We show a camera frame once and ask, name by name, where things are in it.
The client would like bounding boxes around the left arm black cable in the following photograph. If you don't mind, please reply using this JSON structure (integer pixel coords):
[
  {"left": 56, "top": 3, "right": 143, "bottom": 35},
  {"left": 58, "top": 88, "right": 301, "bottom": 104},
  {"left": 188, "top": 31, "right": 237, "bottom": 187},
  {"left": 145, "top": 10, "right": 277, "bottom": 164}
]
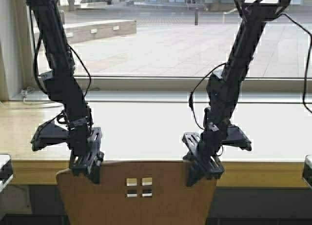
[{"left": 30, "top": 5, "right": 92, "bottom": 128}]

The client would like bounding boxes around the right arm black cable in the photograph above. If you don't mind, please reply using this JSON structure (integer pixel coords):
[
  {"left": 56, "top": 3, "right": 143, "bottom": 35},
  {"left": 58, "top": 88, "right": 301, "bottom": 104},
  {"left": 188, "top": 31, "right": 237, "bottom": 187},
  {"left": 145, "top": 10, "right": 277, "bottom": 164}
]
[{"left": 187, "top": 12, "right": 312, "bottom": 130}]

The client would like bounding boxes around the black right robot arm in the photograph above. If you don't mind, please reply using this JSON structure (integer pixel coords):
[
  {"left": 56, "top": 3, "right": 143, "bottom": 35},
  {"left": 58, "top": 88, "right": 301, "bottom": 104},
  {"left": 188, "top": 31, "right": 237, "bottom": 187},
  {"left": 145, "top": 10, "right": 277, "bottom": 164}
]
[{"left": 182, "top": 0, "right": 292, "bottom": 187}]

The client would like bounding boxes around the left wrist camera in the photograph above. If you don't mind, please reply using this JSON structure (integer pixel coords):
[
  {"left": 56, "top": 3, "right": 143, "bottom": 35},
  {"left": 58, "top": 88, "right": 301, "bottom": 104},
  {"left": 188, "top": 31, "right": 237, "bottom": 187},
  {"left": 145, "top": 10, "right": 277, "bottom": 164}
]
[{"left": 30, "top": 120, "right": 69, "bottom": 152}]

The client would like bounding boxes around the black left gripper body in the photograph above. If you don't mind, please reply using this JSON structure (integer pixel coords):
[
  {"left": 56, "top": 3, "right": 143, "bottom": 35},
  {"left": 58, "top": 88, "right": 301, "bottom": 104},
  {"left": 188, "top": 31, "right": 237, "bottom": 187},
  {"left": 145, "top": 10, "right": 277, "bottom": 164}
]
[{"left": 67, "top": 125, "right": 104, "bottom": 170}]

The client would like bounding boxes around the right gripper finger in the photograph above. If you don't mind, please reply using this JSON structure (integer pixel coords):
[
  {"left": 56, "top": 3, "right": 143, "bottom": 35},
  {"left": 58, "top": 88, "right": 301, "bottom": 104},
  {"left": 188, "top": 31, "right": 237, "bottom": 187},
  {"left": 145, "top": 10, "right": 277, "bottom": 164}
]
[{"left": 186, "top": 160, "right": 206, "bottom": 187}]

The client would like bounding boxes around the long wooden window counter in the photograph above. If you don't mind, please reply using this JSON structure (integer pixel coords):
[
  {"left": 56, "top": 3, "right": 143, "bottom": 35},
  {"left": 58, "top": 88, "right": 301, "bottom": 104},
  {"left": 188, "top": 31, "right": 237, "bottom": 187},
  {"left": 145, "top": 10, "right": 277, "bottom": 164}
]
[{"left": 0, "top": 102, "right": 312, "bottom": 188}]

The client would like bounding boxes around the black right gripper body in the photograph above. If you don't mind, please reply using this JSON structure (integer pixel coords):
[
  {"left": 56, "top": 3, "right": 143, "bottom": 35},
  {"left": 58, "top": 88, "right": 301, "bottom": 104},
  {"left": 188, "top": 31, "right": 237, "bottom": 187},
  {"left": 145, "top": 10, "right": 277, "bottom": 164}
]
[{"left": 182, "top": 132, "right": 224, "bottom": 176}]

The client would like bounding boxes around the robot base left corner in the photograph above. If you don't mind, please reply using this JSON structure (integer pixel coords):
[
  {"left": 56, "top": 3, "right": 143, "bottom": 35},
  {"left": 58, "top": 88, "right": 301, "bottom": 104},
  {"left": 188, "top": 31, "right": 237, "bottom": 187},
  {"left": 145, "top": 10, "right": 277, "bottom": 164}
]
[{"left": 0, "top": 154, "right": 14, "bottom": 192}]

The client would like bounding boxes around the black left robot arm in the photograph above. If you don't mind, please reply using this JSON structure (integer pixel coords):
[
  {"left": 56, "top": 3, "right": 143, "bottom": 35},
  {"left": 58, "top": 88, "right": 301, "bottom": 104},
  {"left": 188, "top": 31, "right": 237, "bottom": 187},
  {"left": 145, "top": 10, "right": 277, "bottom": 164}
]
[{"left": 24, "top": 0, "right": 104, "bottom": 184}]

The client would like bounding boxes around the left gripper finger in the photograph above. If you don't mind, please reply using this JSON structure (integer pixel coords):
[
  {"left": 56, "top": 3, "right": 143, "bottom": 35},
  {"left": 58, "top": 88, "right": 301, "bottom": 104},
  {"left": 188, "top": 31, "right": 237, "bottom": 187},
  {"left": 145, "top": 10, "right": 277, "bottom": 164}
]
[
  {"left": 69, "top": 162, "right": 84, "bottom": 176},
  {"left": 84, "top": 162, "right": 101, "bottom": 184}
]

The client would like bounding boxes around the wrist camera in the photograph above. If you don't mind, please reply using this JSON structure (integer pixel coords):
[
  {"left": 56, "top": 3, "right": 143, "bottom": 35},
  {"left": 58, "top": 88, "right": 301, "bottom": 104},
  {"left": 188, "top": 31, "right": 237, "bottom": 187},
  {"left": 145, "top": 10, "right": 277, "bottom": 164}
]
[
  {"left": 222, "top": 124, "right": 252, "bottom": 151},
  {"left": 30, "top": 120, "right": 69, "bottom": 152}
]

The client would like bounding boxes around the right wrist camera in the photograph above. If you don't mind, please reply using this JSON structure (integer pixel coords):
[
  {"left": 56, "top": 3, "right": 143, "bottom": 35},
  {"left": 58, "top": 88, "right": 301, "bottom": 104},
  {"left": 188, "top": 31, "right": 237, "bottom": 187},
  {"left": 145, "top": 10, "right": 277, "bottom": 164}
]
[{"left": 222, "top": 124, "right": 252, "bottom": 151}]

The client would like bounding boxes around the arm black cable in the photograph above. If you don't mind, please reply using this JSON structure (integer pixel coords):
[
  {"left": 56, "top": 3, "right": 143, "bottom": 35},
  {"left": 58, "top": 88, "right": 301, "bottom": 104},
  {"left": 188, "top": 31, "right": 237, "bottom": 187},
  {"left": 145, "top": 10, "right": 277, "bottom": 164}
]
[
  {"left": 187, "top": 12, "right": 312, "bottom": 130},
  {"left": 30, "top": 5, "right": 92, "bottom": 128}
]

